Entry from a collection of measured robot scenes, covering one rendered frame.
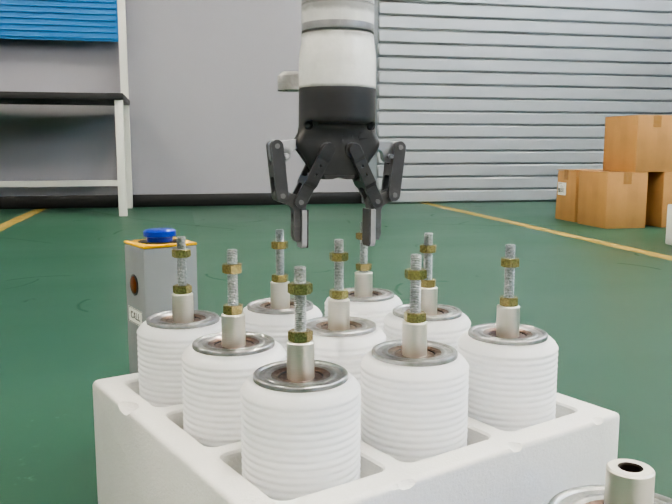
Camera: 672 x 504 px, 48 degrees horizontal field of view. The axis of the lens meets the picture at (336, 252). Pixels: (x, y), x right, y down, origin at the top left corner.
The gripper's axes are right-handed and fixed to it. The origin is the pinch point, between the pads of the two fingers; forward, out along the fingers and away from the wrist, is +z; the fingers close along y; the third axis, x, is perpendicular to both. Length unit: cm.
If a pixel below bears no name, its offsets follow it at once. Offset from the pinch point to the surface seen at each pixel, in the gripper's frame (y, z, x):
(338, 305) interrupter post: 0.0, 7.1, -1.1
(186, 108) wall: 32, -40, 488
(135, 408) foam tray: -19.7, 17.2, 2.7
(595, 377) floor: 65, 34, 46
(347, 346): -0.2, 10.4, -4.7
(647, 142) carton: 251, -15, 265
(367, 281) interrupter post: 8.1, 7.5, 13.7
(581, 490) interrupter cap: 1.9, 9.6, -39.0
